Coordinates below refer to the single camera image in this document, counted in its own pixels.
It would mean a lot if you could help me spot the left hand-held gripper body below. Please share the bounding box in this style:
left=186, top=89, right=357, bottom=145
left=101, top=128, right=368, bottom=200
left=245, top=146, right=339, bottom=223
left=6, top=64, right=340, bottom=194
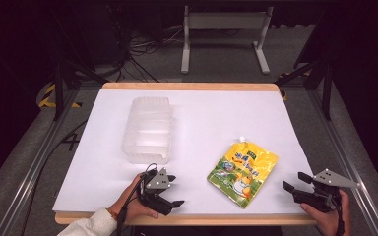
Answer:
left=137, top=167, right=175, bottom=216

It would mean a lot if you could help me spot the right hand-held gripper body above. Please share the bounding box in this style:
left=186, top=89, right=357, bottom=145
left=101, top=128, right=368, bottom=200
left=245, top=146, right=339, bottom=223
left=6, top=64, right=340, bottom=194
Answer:
left=291, top=168, right=359, bottom=213

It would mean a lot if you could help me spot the person's right hand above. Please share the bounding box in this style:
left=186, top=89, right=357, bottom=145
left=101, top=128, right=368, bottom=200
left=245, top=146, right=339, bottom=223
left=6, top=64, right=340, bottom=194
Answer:
left=299, top=189, right=352, bottom=236

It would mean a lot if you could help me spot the person's left hand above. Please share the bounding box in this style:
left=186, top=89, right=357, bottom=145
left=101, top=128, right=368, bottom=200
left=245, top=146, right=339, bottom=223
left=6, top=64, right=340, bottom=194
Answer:
left=107, top=173, right=160, bottom=224

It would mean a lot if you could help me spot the yellow spout pouch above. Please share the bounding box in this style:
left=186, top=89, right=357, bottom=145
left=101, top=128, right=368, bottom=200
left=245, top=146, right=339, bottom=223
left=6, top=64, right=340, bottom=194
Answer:
left=206, top=136, right=280, bottom=209

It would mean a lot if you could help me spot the clear plastic container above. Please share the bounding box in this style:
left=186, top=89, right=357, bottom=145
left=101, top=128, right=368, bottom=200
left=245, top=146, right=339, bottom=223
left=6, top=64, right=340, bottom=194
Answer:
left=121, top=95, right=174, bottom=165

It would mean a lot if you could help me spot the white table cover sheet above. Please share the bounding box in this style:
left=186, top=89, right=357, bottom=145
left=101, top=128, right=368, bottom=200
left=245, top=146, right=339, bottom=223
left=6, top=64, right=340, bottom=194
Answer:
left=51, top=88, right=315, bottom=216

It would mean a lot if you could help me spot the black metal stand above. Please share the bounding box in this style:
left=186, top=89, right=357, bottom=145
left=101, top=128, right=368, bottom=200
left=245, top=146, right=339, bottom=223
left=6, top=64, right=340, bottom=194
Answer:
left=47, top=6, right=110, bottom=122
left=275, top=48, right=335, bottom=121

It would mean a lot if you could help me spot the yellow black hazard tape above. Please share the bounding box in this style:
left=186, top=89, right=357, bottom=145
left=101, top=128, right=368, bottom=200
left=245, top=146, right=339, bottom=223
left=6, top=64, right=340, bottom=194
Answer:
left=37, top=83, right=83, bottom=109

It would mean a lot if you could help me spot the right hand-held gripper black cable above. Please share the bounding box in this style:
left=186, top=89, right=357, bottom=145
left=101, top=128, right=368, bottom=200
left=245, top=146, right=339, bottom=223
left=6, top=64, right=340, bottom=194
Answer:
left=334, top=193, right=347, bottom=236

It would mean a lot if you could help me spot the hand-held gripper black cable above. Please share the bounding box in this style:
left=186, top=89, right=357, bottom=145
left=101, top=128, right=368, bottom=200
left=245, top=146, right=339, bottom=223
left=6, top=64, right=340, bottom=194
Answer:
left=115, top=162, right=160, bottom=236
left=334, top=193, right=347, bottom=236

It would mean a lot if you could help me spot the aluminium frame rail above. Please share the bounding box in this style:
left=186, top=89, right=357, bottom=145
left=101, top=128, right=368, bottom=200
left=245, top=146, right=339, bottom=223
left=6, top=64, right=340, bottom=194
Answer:
left=306, top=88, right=378, bottom=236
left=0, top=88, right=81, bottom=236

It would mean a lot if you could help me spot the left hand-held gripper black cable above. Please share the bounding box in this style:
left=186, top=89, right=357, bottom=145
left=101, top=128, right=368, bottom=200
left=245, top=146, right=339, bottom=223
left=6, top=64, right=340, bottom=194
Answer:
left=115, top=162, right=160, bottom=236

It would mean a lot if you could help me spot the black floor cable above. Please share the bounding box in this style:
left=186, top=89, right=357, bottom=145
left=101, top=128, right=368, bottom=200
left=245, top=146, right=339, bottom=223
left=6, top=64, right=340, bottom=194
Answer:
left=19, top=119, right=89, bottom=236

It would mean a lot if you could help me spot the bundle of black floor cables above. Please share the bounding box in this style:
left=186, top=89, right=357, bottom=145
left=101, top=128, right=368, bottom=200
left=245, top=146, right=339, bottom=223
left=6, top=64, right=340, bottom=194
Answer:
left=109, top=19, right=186, bottom=84

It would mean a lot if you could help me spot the white metal stand frame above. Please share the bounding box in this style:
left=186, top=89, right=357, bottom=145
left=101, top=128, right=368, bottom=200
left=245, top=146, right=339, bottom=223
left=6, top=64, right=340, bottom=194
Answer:
left=180, top=5, right=275, bottom=75

